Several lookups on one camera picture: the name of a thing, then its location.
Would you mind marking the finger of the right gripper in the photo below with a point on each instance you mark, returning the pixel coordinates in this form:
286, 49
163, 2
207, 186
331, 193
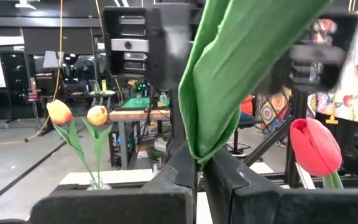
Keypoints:
278, 82
169, 46

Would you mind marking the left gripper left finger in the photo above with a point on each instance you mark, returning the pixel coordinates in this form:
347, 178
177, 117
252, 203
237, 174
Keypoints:
120, 208

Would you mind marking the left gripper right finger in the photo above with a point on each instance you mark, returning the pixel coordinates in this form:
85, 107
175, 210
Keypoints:
291, 208

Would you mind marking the red artificial tulip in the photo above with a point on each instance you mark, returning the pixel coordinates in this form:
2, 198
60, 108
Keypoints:
315, 146
228, 77

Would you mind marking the orange artificial tulip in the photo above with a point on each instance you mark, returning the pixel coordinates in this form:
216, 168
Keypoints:
59, 112
97, 115

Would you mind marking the clear glass vase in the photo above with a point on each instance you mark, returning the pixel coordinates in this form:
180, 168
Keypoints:
98, 186

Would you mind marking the colourful patterned quilt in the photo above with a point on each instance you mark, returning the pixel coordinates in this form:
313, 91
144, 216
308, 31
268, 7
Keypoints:
272, 105

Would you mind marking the person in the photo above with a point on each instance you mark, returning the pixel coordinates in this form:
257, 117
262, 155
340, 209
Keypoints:
247, 105

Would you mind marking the green table mat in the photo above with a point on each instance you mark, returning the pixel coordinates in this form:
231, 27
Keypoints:
135, 103

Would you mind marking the yellow clamp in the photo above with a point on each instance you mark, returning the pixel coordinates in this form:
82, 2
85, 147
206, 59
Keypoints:
332, 119

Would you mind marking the black stool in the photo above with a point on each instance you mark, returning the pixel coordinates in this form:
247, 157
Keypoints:
241, 137

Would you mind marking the wooden workbench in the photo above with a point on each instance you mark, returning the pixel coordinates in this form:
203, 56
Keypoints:
135, 115

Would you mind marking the floral cloth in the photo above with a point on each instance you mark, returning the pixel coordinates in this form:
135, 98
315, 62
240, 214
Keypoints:
353, 77

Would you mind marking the grey lamp shade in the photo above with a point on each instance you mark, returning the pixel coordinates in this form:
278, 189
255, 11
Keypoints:
53, 59

